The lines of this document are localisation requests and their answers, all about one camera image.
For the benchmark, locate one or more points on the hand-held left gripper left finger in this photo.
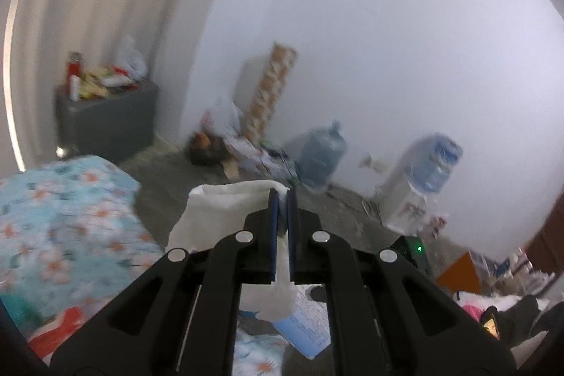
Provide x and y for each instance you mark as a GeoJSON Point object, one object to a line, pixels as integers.
{"type": "Point", "coordinates": [274, 222]}

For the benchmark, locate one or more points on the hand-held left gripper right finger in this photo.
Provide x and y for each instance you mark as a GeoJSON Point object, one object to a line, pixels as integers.
{"type": "Point", "coordinates": [291, 222]}

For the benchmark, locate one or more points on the white paper towel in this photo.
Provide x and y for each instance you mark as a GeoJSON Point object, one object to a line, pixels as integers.
{"type": "Point", "coordinates": [220, 208]}

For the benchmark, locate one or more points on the printed papers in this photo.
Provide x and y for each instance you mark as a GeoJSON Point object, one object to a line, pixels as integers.
{"type": "Point", "coordinates": [257, 158]}

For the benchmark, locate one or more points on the blue water jug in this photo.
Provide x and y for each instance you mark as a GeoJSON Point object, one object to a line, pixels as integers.
{"type": "Point", "coordinates": [321, 155]}

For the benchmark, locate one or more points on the blue white cardboard box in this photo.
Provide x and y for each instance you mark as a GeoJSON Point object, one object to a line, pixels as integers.
{"type": "Point", "coordinates": [304, 327]}

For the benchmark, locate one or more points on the white water dispenser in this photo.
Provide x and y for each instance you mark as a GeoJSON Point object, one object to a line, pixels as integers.
{"type": "Point", "coordinates": [401, 206]}

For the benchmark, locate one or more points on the white plastic bag red print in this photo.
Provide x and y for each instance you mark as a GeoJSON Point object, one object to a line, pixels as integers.
{"type": "Point", "coordinates": [224, 116]}

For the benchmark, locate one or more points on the black device green light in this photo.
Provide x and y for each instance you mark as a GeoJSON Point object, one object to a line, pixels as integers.
{"type": "Point", "coordinates": [412, 252]}

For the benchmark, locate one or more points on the orange box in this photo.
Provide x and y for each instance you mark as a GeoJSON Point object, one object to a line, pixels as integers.
{"type": "Point", "coordinates": [460, 274]}

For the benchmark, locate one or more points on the grey cabinet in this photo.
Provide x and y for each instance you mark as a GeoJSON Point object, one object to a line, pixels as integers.
{"type": "Point", "coordinates": [110, 120]}

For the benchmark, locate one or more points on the pink cloth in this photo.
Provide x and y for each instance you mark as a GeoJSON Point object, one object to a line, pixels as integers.
{"type": "Point", "coordinates": [471, 307]}

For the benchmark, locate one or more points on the floral blue blanket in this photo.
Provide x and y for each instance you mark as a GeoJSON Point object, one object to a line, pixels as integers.
{"type": "Point", "coordinates": [66, 226]}

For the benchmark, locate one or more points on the pile of snack packets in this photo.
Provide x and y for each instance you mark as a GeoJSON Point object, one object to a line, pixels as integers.
{"type": "Point", "coordinates": [103, 83]}

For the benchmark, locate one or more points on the dark cloth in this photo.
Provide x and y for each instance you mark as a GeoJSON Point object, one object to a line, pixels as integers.
{"type": "Point", "coordinates": [520, 318]}

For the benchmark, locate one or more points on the red thermos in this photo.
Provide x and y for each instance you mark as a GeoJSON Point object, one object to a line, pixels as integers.
{"type": "Point", "coordinates": [74, 70]}

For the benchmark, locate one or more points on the brown wooden door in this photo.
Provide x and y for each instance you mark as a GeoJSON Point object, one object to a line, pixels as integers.
{"type": "Point", "coordinates": [548, 239]}

